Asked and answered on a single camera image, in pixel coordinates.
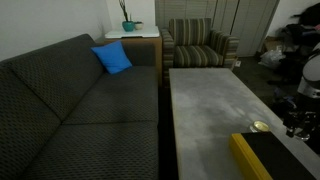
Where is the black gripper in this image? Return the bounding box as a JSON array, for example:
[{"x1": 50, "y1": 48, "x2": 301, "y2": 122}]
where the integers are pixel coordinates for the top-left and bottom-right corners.
[{"x1": 283, "y1": 95, "x2": 320, "y2": 142}]

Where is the silver candle tin lid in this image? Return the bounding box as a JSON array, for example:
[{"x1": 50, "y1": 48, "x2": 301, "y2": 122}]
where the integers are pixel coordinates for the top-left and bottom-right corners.
[{"x1": 295, "y1": 131, "x2": 310, "y2": 141}]

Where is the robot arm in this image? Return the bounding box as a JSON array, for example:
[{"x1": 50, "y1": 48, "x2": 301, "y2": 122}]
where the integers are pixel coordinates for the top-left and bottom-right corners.
[{"x1": 283, "y1": 43, "x2": 320, "y2": 141}]

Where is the silver candle tin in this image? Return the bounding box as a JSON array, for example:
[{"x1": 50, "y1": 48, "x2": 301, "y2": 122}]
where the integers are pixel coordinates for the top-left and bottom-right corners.
[{"x1": 249, "y1": 121, "x2": 270, "y2": 132}]

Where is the white plastic bag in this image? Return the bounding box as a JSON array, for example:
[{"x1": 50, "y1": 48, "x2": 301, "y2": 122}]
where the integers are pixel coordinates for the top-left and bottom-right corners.
[{"x1": 259, "y1": 50, "x2": 285, "y2": 69}]

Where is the dark clothes pile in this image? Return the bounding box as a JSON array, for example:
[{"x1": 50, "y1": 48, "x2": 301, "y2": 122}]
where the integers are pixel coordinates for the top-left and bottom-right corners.
[{"x1": 281, "y1": 3, "x2": 320, "y2": 56}]

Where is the cardboard box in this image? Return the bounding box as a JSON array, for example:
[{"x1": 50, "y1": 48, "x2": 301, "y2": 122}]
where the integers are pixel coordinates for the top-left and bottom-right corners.
[{"x1": 263, "y1": 36, "x2": 283, "y2": 52}]

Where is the grey coffee table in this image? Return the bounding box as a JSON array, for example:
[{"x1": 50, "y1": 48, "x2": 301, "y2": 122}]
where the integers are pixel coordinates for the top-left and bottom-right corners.
[{"x1": 169, "y1": 68, "x2": 320, "y2": 180}]

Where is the striped armchair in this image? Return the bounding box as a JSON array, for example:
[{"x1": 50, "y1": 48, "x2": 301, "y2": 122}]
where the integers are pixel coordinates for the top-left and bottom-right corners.
[{"x1": 161, "y1": 18, "x2": 239, "y2": 87}]

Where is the wooden side table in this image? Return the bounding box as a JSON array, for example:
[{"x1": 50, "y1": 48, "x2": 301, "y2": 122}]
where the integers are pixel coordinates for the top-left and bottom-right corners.
[{"x1": 120, "y1": 36, "x2": 162, "y2": 87}]

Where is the small white plant pot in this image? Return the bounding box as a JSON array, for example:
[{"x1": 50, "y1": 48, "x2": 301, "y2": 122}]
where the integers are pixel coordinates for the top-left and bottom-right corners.
[{"x1": 135, "y1": 22, "x2": 144, "y2": 30}]

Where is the blue throw pillow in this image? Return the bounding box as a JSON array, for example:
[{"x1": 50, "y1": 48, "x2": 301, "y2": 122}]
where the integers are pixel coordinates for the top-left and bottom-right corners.
[{"x1": 91, "y1": 41, "x2": 132, "y2": 74}]

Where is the teal plant pot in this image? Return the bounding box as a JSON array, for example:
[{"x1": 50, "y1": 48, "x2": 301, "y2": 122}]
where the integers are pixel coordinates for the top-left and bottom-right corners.
[{"x1": 122, "y1": 21, "x2": 135, "y2": 32}]

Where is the dark grey fabric sofa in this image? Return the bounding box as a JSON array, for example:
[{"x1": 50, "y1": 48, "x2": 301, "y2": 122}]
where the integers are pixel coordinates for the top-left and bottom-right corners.
[{"x1": 0, "y1": 34, "x2": 159, "y2": 180}]

